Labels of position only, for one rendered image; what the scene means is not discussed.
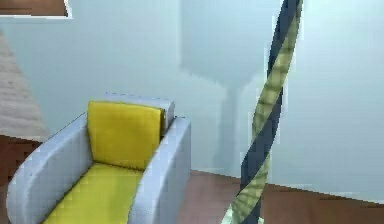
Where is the grey armchair with yellow cushions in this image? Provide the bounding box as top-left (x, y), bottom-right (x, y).
top-left (5, 92), bottom-right (192, 224)

